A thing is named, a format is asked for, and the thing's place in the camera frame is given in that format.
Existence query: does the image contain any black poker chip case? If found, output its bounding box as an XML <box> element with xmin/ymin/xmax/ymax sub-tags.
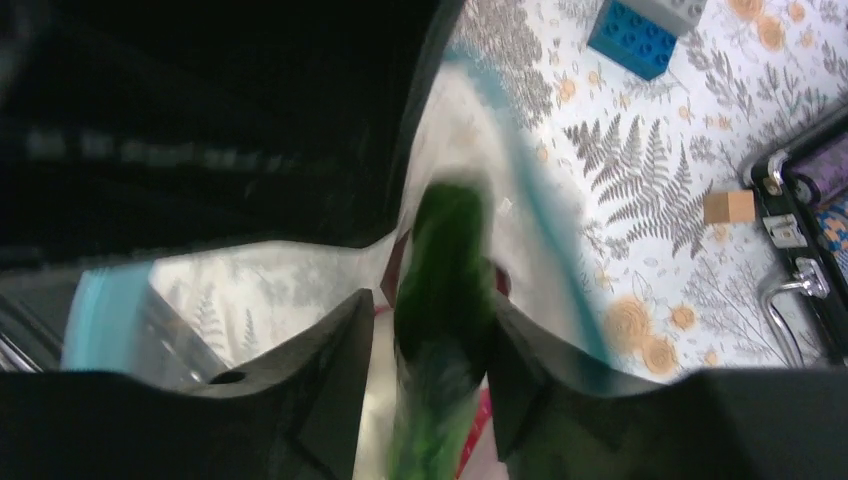
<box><xmin>741</xmin><ymin>106</ymin><xmax>847</xmax><ymax>367</ymax></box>

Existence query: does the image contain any small wooden cube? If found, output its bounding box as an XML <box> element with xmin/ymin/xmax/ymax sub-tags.
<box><xmin>703</xmin><ymin>190</ymin><xmax>757</xmax><ymax>225</ymax></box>

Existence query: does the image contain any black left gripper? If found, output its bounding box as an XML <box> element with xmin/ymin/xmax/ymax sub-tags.
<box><xmin>1</xmin><ymin>1</ymin><xmax>463</xmax><ymax>272</ymax></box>

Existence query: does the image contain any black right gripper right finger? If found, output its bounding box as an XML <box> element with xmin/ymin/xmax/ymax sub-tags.
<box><xmin>488</xmin><ymin>296</ymin><xmax>847</xmax><ymax>479</ymax></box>

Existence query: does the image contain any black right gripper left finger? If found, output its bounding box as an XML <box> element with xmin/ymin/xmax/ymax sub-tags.
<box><xmin>1</xmin><ymin>289</ymin><xmax>375</xmax><ymax>479</ymax></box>

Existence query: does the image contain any blue building brick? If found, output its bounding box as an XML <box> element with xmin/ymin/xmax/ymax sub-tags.
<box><xmin>587</xmin><ymin>0</ymin><xmax>677</xmax><ymax>81</ymax></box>

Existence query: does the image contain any grey building brick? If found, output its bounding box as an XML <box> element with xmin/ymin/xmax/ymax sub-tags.
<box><xmin>622</xmin><ymin>0</ymin><xmax>707</xmax><ymax>37</ymax></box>

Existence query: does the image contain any clear zip top bag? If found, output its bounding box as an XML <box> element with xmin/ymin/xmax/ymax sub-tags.
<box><xmin>59</xmin><ymin>59</ymin><xmax>614</xmax><ymax>480</ymax></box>

